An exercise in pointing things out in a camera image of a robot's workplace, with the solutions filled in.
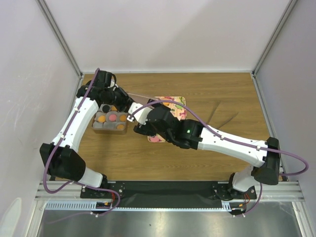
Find aluminium frame post left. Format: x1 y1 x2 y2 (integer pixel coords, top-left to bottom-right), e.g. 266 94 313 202
35 0 83 78

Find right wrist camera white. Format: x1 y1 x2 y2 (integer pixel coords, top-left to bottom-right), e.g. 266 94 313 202
127 102 152 125

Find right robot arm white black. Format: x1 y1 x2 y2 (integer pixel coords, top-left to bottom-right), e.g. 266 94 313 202
128 104 280 200

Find aluminium frame post right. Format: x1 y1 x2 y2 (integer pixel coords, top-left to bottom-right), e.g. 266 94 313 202
252 0 299 77

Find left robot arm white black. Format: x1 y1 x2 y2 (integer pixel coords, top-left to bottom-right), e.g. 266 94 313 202
39 69 133 198

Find black round cookie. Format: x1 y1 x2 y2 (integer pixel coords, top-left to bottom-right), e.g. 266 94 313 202
102 105 111 113

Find floral rectangular tray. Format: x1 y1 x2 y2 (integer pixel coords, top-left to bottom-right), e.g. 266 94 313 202
148 96 187 143

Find grey cable duct right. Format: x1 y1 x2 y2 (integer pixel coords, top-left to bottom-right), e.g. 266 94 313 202
221 199 247 211

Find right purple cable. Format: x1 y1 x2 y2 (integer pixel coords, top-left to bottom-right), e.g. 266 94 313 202
128 100 309 217

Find metal serving tongs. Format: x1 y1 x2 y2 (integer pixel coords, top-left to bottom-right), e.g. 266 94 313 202
206 100 239 129

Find metal tin lid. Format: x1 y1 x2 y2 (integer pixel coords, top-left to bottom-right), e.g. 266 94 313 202
126 92 159 107

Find pink cookie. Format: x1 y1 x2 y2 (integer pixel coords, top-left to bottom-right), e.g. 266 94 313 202
150 136 160 143
109 114 117 122

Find grey cable duct left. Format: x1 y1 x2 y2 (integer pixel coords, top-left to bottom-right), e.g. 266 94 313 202
45 200 112 211

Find metal cookie tin box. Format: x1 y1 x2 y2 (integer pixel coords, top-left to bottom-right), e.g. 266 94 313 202
91 104 128 135

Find aluminium frame post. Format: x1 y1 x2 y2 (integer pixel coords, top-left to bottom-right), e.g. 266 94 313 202
35 0 83 78
252 0 299 77

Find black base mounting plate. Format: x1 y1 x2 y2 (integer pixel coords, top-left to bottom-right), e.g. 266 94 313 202
81 180 256 208

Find grey cable duct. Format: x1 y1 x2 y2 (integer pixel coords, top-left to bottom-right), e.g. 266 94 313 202
45 200 112 211
221 199 247 211

